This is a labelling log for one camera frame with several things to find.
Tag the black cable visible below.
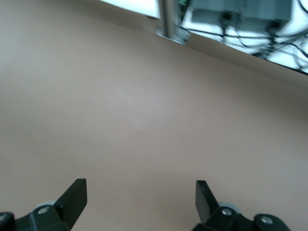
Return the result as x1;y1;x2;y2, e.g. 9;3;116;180
222;23;308;73

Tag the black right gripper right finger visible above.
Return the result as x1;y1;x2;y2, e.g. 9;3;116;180
191;180;289;231

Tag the aluminium camera pole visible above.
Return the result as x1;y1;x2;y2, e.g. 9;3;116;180
155;0;192;46

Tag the grey electronics box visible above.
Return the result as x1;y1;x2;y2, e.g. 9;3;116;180
190;0;293;25

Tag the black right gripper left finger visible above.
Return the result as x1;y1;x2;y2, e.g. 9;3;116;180
0;178;87;231

